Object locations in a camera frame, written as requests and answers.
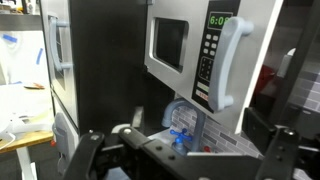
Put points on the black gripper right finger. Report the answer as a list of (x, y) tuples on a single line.
[(280, 150)]

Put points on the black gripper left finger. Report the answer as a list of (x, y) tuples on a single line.
[(86, 150)]

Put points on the grey toy microwave door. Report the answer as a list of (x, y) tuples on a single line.
[(196, 33)]

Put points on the grey brick backsplash panel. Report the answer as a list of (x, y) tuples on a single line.
[(226, 140)]

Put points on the wooden table with white leg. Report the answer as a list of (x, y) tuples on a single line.
[(30, 138)]

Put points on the white plastic object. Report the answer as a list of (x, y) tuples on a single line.
[(20, 126)]

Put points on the grey curved toy faucet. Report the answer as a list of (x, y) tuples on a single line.
[(200, 133)]

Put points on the small orange item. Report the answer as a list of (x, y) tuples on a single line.
[(33, 86)]

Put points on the black white toy kitchen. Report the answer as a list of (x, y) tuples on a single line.
[(106, 66)]

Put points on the long blue tape strip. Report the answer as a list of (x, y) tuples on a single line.
[(39, 56)]

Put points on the white foam board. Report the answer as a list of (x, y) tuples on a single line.
[(20, 66)]

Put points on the short blue tape strip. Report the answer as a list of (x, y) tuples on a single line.
[(10, 38)]

